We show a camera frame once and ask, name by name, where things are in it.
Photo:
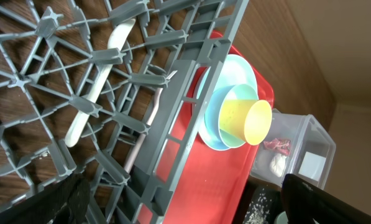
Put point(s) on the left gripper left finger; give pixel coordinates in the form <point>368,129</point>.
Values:
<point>63,202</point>

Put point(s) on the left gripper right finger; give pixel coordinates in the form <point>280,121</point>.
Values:
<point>305,203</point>

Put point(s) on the white tissue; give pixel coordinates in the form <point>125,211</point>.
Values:
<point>278,164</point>

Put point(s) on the red snack wrapper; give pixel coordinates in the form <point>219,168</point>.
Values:
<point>281,146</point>

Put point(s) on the white plastic spoon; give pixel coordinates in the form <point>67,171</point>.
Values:
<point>116,41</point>

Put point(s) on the black waste tray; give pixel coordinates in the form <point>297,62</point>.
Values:
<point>253,188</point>

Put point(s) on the grey dishwasher rack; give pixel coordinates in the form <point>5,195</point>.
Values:
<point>50,55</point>

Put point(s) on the food scraps and rice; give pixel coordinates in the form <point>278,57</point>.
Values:
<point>257,213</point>

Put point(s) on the clear plastic bin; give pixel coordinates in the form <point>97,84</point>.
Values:
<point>311,150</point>

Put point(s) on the red plastic tray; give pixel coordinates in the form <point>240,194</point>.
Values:
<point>212,182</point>

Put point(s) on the yellow plastic cup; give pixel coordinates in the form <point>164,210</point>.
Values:
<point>247,120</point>

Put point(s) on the small green bowl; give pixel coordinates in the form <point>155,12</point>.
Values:
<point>234,92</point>

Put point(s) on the light blue plate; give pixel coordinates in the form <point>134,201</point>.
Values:
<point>236,70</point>

